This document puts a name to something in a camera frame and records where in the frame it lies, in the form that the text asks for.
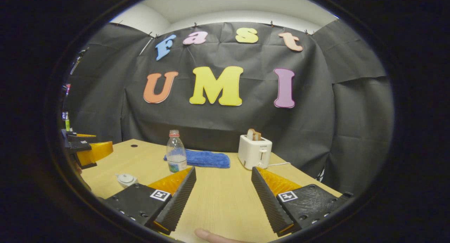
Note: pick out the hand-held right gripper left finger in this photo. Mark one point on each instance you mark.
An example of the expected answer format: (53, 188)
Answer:
(179, 200)

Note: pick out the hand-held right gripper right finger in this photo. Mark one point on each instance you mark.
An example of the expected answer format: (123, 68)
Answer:
(269, 200)

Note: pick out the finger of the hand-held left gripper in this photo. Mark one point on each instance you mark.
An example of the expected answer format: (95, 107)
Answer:
(82, 136)
(95, 152)

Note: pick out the clear plastic water bottle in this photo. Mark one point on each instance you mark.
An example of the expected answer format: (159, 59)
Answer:
(176, 155)

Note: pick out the white floral teacup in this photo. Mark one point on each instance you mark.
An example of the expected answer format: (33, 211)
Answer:
(127, 185)

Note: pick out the green drink bottle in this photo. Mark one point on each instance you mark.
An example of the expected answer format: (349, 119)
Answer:
(67, 123)

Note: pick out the white toaster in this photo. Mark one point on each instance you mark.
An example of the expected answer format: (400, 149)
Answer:
(253, 153)

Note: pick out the blue towel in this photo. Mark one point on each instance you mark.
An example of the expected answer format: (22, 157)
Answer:
(207, 159)

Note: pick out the bread slice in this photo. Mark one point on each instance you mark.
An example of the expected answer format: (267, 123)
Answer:
(258, 136)
(250, 134)

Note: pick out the black backdrop cloth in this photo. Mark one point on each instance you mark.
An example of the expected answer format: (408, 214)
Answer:
(316, 113)

